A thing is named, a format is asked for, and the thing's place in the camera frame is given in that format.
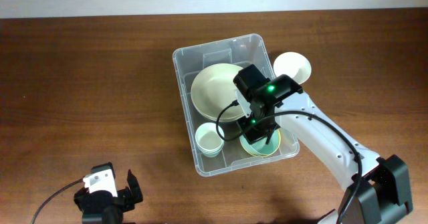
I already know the yellow bowl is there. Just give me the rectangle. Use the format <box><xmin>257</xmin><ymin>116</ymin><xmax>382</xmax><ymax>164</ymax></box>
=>
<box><xmin>242</xmin><ymin>128</ymin><xmax>282</xmax><ymax>158</ymax></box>

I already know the mint green bowl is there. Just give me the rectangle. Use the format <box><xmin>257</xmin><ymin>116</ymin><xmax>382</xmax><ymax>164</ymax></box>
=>
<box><xmin>239</xmin><ymin>129</ymin><xmax>281</xmax><ymax>156</ymax></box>

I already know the grey cup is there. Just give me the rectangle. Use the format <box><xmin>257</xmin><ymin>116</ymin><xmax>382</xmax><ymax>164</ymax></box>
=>
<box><xmin>197</xmin><ymin>146</ymin><xmax>223</xmax><ymax>152</ymax></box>

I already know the cream cup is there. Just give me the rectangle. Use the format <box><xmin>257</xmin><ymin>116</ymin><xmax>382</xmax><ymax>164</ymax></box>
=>
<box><xmin>195</xmin><ymin>122</ymin><xmax>224</xmax><ymax>152</ymax></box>

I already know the beige plate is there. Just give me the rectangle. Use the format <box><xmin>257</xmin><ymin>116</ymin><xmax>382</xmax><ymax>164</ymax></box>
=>
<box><xmin>192</xmin><ymin>97</ymin><xmax>245</xmax><ymax>122</ymax></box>
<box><xmin>190</xmin><ymin>64</ymin><xmax>243</xmax><ymax>101</ymax></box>

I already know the white bowl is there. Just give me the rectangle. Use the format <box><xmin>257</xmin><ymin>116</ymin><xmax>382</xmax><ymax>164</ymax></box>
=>
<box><xmin>273</xmin><ymin>52</ymin><xmax>312</xmax><ymax>84</ymax></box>

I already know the mint green cup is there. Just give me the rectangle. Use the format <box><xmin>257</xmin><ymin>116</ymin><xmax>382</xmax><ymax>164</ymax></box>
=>
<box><xmin>202</xmin><ymin>150</ymin><xmax>221</xmax><ymax>158</ymax></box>

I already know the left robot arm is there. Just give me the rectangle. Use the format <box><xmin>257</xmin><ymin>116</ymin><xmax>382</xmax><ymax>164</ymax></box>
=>
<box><xmin>74</xmin><ymin>162</ymin><xmax>143</xmax><ymax>224</ymax></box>

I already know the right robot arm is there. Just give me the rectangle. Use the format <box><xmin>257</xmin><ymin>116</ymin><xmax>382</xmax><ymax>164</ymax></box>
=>
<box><xmin>233</xmin><ymin>74</ymin><xmax>413</xmax><ymax>223</ymax></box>

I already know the clear plastic storage bin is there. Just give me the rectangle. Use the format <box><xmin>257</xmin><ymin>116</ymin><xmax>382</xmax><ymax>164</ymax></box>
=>
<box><xmin>173</xmin><ymin>33</ymin><xmax>300</xmax><ymax>177</ymax></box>

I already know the right black cable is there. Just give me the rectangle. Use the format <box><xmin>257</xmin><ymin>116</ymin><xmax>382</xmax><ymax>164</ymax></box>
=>
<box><xmin>215</xmin><ymin>100</ymin><xmax>364</xmax><ymax>224</ymax></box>

